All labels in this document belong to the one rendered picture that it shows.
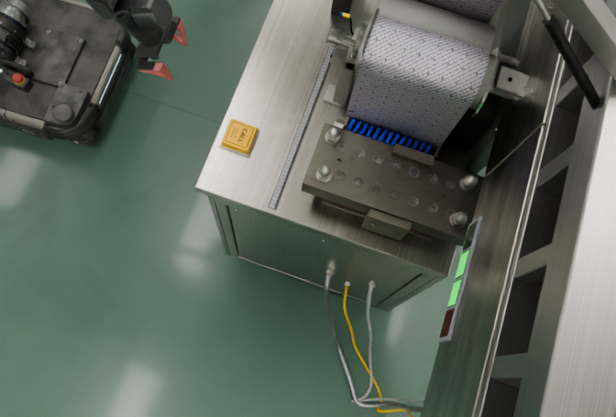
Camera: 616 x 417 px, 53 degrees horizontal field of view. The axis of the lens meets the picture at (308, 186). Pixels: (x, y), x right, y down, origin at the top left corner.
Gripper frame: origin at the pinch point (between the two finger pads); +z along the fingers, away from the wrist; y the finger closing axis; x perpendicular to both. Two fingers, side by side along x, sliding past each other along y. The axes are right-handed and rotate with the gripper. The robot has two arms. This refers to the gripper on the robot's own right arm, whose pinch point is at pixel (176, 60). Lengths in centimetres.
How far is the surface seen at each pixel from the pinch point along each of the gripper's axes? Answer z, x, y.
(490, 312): 4, -81, -44
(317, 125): 30.4, -23.9, 0.7
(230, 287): 100, 35, -34
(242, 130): 19.7, -9.9, -7.6
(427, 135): 29, -54, -1
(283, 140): 26.9, -17.7, -6.1
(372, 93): 11.8, -46.4, -0.4
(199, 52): 78, 74, 57
